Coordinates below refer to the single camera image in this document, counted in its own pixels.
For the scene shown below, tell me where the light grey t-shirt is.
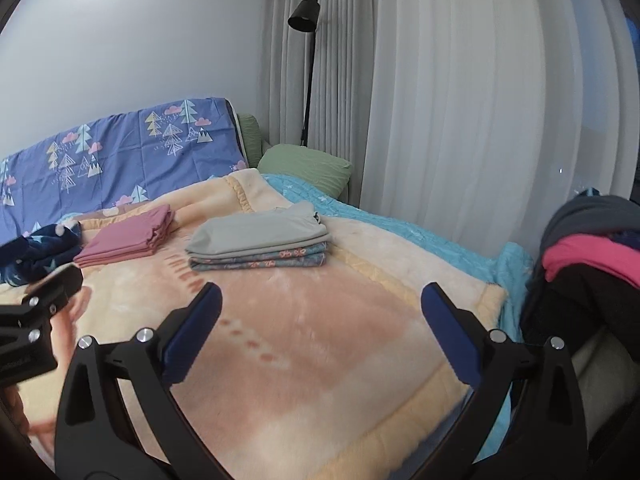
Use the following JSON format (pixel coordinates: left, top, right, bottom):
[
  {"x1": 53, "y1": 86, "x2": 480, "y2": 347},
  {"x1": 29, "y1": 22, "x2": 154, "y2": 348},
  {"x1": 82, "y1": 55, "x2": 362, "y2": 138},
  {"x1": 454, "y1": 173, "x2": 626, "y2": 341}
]
[{"x1": 186, "y1": 202, "x2": 331, "y2": 259}]

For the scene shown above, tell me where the black floor lamp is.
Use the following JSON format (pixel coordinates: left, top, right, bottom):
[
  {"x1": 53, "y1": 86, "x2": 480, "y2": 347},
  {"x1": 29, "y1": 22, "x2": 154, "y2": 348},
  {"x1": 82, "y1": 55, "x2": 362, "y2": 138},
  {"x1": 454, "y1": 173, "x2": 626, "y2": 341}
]
[{"x1": 288, "y1": 0, "x2": 321, "y2": 148}]

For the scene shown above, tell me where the navy star fleece garment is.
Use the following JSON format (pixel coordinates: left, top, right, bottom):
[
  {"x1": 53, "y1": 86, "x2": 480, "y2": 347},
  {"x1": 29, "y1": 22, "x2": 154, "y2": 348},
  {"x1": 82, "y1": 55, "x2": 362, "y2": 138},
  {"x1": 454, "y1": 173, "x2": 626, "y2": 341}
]
[{"x1": 1, "y1": 221, "x2": 82, "y2": 287}]

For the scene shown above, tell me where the turquoise quilted bedspread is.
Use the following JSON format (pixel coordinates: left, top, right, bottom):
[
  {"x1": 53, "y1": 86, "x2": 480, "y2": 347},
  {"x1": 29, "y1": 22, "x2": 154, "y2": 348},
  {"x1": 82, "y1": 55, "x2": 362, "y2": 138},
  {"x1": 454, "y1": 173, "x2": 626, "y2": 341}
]
[{"x1": 262, "y1": 174, "x2": 533, "y2": 479}]

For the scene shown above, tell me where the floral blue folded garment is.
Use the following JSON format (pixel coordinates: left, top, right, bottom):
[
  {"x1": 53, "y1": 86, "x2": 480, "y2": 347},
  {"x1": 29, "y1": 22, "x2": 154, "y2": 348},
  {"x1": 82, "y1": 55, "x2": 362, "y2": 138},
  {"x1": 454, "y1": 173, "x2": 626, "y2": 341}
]
[{"x1": 189, "y1": 242, "x2": 330, "y2": 272}]

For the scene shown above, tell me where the grey white curtain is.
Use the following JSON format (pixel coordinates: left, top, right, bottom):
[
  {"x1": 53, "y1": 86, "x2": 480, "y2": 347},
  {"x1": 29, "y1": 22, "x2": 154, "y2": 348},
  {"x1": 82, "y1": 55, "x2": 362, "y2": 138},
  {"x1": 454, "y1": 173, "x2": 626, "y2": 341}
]
[{"x1": 258, "y1": 0, "x2": 639, "y2": 256}]

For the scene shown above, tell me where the blue tree-print duvet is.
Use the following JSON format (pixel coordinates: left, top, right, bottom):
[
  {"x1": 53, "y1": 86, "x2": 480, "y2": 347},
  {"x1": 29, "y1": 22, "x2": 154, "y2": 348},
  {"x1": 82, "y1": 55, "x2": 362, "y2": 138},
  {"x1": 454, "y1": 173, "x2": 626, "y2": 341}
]
[{"x1": 1, "y1": 98, "x2": 247, "y2": 242}]

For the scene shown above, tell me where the green pillow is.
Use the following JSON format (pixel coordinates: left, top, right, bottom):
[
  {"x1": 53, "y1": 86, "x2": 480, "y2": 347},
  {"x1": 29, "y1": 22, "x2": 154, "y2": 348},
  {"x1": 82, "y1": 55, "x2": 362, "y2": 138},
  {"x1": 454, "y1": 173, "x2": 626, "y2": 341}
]
[{"x1": 257, "y1": 144, "x2": 352, "y2": 198}]

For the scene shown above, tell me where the folded pink garment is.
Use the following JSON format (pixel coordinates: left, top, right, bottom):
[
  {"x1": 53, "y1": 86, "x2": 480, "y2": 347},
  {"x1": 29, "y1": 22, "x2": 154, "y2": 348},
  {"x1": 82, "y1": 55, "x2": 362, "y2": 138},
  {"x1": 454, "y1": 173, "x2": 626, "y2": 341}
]
[{"x1": 74, "y1": 205, "x2": 174, "y2": 268}]

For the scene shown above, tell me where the pink and grey clothes pile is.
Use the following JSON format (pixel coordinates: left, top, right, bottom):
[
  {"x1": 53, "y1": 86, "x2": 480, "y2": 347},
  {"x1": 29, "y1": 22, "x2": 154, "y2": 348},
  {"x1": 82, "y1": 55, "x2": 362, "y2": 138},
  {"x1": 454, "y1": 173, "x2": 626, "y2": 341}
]
[{"x1": 520, "y1": 195, "x2": 639, "y2": 361}]

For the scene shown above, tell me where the peach fleece blanket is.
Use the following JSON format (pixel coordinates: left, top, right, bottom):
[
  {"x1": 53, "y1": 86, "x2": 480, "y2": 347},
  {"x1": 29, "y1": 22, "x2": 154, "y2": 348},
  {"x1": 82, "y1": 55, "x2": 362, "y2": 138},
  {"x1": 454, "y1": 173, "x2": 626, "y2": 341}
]
[{"x1": 20, "y1": 169, "x2": 506, "y2": 479}]

